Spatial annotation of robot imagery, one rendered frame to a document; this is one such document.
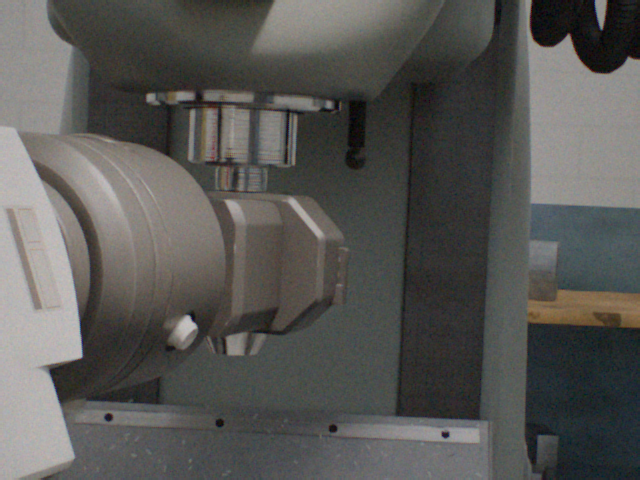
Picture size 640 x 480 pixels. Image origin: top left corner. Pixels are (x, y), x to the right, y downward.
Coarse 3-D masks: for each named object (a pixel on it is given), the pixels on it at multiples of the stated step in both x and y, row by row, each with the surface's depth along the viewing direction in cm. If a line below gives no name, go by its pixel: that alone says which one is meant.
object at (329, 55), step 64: (64, 0) 48; (128, 0) 46; (192, 0) 46; (256, 0) 46; (320, 0) 46; (384, 0) 47; (128, 64) 48; (192, 64) 47; (256, 64) 47; (320, 64) 47; (384, 64) 50
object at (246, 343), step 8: (208, 336) 54; (232, 336) 54; (240, 336) 54; (248, 336) 54; (256, 336) 54; (264, 336) 55; (208, 344) 55; (216, 344) 54; (224, 344) 54; (232, 344) 54; (240, 344) 54; (248, 344) 54; (256, 344) 54; (216, 352) 55; (224, 352) 54; (232, 352) 54; (240, 352) 54; (248, 352) 54; (256, 352) 55
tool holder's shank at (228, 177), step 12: (216, 168) 55; (228, 168) 54; (240, 168) 54; (252, 168) 54; (264, 168) 55; (276, 168) 55; (216, 180) 55; (228, 180) 54; (240, 180) 54; (252, 180) 54; (264, 180) 55
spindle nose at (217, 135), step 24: (192, 120) 54; (216, 120) 53; (240, 120) 52; (264, 120) 53; (288, 120) 54; (192, 144) 54; (216, 144) 53; (240, 144) 53; (264, 144) 53; (288, 144) 54
